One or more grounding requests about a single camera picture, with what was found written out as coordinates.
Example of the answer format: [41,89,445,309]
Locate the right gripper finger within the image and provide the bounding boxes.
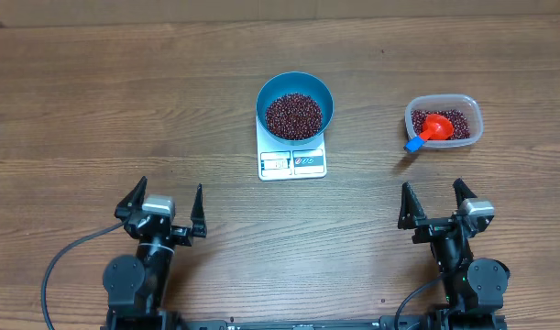
[398,181,426,229]
[453,178,477,209]

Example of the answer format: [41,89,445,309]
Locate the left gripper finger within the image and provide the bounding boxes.
[114,176,148,219]
[191,183,207,238]

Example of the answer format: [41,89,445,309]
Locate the orange measuring scoop blue handle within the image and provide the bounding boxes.
[404,114,455,153]

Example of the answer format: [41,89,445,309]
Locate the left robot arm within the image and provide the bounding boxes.
[103,177,207,330]

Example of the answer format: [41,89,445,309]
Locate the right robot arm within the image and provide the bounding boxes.
[392,179,511,330]

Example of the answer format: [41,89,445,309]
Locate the white digital kitchen scale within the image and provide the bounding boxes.
[256,121,327,182]

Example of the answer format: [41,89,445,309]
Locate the red beans in bowl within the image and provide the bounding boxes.
[265,93,323,140]

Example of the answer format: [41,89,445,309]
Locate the blue metal bowl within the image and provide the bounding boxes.
[256,71,335,145]

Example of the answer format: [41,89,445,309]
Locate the red beans in container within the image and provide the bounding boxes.
[411,109,471,140]

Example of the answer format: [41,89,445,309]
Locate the clear plastic container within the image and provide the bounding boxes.
[404,93,484,149]

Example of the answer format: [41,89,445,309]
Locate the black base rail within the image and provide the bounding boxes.
[177,316,425,330]

